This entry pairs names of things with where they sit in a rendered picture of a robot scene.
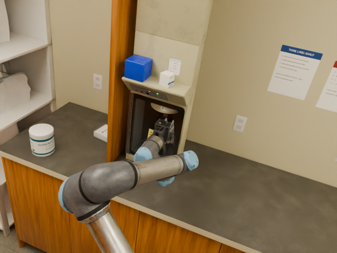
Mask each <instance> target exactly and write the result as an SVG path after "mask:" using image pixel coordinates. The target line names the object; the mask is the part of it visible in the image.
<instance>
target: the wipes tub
mask: <svg viewBox="0 0 337 253"><path fill-rule="evenodd" d="M29 135H30V143H31V150H32V153H33V154H34V155H35V156H38V157H45V156H48V155H50V154H52V153H53V152H54V151H55V141H54V128H53V127H52V126H51V125H49V124H45V123H40V124H36V125H34V126H32V127H30V129H29Z"/></svg>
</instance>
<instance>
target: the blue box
mask: <svg viewBox="0 0 337 253"><path fill-rule="evenodd" d="M152 61H153V59H151V58H147V57H143V56H139V55H135V54H134V55H132V56H131V57H129V58H127V59H126V60H125V70H124V77H125V78H128V79H132V80H135V81H139V82H144V81H145V80H147V79H148V78H149V77H150V76H151V70H152Z"/></svg>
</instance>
